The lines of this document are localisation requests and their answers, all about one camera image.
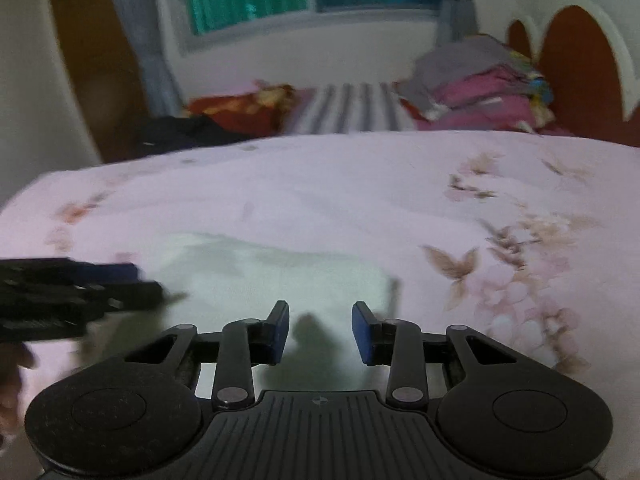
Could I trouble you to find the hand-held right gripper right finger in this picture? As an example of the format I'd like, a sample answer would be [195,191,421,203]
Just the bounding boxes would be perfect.
[351,301,522,409]

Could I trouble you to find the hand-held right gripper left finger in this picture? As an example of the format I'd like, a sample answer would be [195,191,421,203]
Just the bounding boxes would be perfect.
[124,300,291,412]

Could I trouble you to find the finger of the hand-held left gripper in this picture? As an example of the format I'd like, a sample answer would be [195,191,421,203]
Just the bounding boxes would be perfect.
[70,262,140,285]
[87,281,165,314]

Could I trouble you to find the white knitted sweater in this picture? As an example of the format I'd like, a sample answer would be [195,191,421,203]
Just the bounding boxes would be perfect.
[159,231,402,398]

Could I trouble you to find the stack of folded clothes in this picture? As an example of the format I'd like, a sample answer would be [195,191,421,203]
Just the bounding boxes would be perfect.
[397,34,559,135]

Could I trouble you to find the person's left hand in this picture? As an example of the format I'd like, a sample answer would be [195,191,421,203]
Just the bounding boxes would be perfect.
[0,343,38,437]

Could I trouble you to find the pink floral blanket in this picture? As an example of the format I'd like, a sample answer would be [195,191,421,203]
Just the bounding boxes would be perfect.
[0,130,640,433]

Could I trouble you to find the black bag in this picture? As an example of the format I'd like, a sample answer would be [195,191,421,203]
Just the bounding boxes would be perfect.
[132,115,252,154]

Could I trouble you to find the red floral pillow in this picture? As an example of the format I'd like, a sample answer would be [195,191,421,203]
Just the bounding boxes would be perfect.
[184,80,302,139]

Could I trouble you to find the brown wooden wardrobe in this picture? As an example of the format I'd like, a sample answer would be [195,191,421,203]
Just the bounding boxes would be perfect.
[47,0,151,164]

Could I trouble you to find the grey curtain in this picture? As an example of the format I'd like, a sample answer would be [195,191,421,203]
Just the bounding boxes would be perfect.
[432,0,482,50]
[102,0,184,117]

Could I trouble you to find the grey striped bedsheet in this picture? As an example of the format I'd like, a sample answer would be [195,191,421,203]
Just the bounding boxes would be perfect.
[285,80,419,137]

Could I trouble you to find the red and white headboard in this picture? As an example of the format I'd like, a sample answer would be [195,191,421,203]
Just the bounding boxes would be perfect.
[505,0,640,150]

